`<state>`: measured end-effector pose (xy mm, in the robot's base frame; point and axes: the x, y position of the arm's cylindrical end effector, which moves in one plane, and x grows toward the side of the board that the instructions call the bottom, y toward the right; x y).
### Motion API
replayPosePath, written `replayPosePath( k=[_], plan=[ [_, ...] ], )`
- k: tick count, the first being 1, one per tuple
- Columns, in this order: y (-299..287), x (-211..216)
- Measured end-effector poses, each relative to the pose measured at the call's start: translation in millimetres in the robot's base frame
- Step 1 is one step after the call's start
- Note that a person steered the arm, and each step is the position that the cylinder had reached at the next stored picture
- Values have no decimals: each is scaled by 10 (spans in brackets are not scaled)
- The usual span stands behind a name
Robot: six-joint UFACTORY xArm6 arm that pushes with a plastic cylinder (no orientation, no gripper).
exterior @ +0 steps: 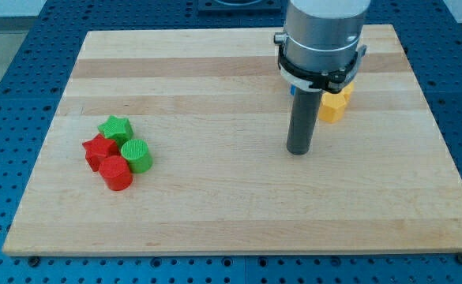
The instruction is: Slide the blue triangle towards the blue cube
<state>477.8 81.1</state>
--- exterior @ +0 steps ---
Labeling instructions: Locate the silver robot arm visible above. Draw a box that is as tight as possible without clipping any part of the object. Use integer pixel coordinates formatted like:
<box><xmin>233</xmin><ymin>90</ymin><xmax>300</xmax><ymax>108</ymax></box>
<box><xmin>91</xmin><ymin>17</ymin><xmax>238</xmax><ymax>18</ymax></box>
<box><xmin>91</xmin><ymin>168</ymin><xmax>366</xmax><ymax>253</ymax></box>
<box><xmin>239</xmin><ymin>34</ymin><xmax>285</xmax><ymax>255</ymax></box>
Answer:
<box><xmin>275</xmin><ymin>0</ymin><xmax>370</xmax><ymax>73</ymax></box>

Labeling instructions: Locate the wooden board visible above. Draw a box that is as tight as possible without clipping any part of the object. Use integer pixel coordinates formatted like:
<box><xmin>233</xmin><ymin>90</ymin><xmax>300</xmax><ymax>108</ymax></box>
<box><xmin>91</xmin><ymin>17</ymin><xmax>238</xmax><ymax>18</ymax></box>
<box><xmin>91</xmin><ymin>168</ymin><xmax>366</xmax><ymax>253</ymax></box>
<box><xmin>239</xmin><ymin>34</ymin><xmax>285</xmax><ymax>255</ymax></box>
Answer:
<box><xmin>3</xmin><ymin>24</ymin><xmax>462</xmax><ymax>256</ymax></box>

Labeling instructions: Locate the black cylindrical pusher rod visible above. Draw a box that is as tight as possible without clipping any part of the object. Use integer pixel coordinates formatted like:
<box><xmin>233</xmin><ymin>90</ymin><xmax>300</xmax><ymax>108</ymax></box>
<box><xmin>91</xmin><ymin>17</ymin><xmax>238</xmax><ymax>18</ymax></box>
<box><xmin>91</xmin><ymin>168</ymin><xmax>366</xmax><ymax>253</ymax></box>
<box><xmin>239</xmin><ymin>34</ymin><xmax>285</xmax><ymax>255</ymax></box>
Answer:
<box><xmin>287</xmin><ymin>88</ymin><xmax>323</xmax><ymax>155</ymax></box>

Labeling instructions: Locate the green cylinder block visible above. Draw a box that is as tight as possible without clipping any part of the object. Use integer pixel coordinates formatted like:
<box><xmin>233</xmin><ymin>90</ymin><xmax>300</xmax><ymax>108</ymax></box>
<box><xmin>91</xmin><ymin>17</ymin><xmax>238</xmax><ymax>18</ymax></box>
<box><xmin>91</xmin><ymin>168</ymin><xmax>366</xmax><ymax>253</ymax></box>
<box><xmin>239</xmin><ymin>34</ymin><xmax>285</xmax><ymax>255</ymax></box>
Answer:
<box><xmin>120</xmin><ymin>139</ymin><xmax>153</xmax><ymax>174</ymax></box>

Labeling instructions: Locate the yellow hexagon block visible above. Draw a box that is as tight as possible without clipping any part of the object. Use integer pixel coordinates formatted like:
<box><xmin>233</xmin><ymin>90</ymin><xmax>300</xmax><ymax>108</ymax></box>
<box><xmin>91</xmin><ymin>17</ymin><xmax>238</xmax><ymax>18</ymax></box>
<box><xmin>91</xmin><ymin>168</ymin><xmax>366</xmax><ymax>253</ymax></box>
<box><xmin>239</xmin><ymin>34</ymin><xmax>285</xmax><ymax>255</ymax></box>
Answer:
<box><xmin>318</xmin><ymin>93</ymin><xmax>347</xmax><ymax>123</ymax></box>

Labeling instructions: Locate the green star block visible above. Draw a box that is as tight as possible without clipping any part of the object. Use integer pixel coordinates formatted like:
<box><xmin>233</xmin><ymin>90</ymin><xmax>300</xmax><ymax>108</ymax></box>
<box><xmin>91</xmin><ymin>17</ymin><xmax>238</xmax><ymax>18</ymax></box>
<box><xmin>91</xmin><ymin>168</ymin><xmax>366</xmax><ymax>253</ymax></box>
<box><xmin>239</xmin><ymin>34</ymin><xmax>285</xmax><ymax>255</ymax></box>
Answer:
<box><xmin>97</xmin><ymin>115</ymin><xmax>133</xmax><ymax>148</ymax></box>

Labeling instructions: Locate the red cylinder block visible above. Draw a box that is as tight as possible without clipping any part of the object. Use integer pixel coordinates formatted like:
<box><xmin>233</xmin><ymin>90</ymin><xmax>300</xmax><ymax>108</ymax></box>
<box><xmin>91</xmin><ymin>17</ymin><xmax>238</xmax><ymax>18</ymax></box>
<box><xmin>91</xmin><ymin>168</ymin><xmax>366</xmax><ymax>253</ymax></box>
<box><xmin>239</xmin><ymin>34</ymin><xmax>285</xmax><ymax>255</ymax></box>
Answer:
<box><xmin>99</xmin><ymin>155</ymin><xmax>133</xmax><ymax>191</ymax></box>

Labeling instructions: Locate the yellow block behind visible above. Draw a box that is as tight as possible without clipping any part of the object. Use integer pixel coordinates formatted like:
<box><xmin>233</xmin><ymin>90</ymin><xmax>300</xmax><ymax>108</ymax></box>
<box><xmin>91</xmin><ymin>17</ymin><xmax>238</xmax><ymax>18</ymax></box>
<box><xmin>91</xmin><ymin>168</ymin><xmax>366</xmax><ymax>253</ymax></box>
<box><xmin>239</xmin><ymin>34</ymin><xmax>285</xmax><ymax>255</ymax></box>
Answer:
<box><xmin>341</xmin><ymin>82</ymin><xmax>355</xmax><ymax>103</ymax></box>

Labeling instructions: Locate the red star block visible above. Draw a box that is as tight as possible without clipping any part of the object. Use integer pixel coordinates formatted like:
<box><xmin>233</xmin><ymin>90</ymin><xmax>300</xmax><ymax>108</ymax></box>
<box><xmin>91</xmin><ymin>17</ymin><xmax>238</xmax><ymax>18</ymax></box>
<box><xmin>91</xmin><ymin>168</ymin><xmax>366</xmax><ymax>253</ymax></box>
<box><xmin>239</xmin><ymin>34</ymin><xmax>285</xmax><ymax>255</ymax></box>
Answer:
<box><xmin>82</xmin><ymin>134</ymin><xmax>119</xmax><ymax>172</ymax></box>

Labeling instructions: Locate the black mounting plate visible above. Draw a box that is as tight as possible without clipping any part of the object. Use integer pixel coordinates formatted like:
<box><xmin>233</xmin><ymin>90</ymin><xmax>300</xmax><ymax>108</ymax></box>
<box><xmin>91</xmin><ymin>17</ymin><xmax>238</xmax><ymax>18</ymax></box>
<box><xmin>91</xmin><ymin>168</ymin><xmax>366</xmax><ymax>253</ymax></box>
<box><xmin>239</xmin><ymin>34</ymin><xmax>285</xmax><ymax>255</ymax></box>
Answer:
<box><xmin>197</xmin><ymin>0</ymin><xmax>283</xmax><ymax>12</ymax></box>

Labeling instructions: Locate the black clamp ring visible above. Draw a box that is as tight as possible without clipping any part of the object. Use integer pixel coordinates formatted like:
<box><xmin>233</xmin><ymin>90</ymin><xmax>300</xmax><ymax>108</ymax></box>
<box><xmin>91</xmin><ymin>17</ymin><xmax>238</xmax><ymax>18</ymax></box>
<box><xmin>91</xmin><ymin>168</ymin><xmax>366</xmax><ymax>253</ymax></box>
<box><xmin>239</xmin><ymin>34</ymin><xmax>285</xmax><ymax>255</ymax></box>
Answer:
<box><xmin>276</xmin><ymin>43</ymin><xmax>368</xmax><ymax>95</ymax></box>

